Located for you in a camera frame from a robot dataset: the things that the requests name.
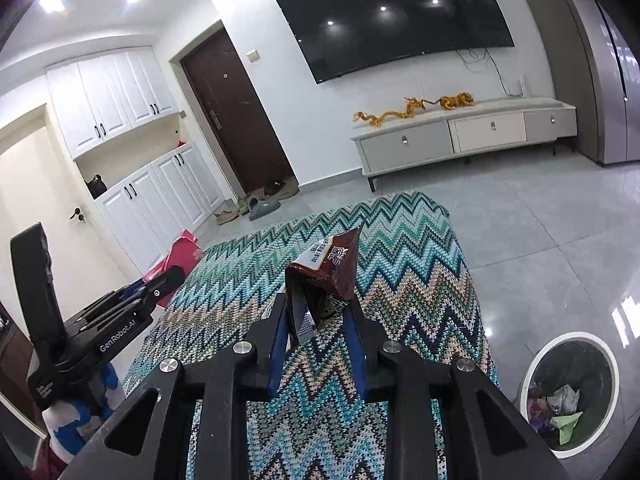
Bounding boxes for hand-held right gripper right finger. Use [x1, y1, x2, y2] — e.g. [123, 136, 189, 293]
[342, 304, 571, 480]

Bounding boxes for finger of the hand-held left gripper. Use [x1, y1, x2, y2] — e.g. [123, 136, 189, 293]
[116, 265, 187, 319]
[74, 283, 149, 327]

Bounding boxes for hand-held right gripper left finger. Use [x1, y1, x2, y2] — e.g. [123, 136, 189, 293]
[62, 295, 296, 480]

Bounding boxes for dark brown snack wrapper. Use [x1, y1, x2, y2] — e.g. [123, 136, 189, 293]
[285, 224, 363, 348]

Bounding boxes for purple wrapper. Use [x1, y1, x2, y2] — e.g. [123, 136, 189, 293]
[529, 395, 553, 433]

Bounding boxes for grey printed mailer bag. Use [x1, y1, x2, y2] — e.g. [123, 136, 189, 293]
[546, 385, 581, 415]

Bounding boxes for green paper sheet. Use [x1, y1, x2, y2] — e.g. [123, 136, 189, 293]
[550, 410, 585, 445]

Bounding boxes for white round trash bin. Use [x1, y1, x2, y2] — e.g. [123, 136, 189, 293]
[514, 331, 621, 459]

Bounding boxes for red paper bag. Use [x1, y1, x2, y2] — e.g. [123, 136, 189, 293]
[142, 229, 201, 286]

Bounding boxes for zigzag knitted blanket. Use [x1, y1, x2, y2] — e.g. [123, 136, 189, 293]
[122, 191, 501, 480]

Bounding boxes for grey slipper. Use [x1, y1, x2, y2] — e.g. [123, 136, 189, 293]
[247, 197, 281, 221]

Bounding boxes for cream interior door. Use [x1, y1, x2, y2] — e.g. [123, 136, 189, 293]
[0, 105, 126, 311]

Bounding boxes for dark brown door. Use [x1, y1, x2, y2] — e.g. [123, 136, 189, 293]
[180, 27, 296, 196]

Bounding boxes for grey television cabinet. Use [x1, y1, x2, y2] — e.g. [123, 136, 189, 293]
[352, 96, 577, 192]

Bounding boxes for long golden dragon ornament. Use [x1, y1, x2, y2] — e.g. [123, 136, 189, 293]
[352, 97, 436, 127]

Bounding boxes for stainless steel fridge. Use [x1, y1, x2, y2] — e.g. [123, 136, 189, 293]
[547, 0, 640, 166]

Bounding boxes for white wall cabinet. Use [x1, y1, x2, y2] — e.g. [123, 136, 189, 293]
[46, 46, 226, 281]

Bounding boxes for television cables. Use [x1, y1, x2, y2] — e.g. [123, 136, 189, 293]
[455, 49, 523, 98]

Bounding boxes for wall television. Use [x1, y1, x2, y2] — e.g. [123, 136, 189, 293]
[271, 0, 516, 85]

